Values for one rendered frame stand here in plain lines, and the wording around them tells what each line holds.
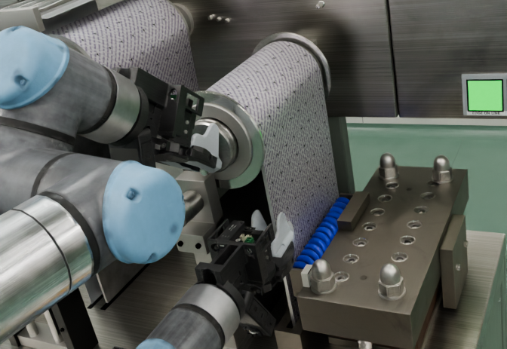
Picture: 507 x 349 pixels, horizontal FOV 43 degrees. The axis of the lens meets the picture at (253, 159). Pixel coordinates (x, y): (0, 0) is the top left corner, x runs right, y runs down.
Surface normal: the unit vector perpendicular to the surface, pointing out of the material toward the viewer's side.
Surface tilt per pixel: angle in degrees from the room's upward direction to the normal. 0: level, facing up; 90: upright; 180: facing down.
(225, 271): 90
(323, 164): 90
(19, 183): 50
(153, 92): 90
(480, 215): 0
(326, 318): 90
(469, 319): 0
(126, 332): 0
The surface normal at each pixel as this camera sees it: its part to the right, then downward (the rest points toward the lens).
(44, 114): 0.43, -0.04
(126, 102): 0.87, 0.09
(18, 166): -0.42, -0.60
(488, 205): -0.18, -0.89
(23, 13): -0.44, 0.46
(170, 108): -0.45, -0.22
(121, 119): 0.71, 0.50
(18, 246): 0.47, -0.53
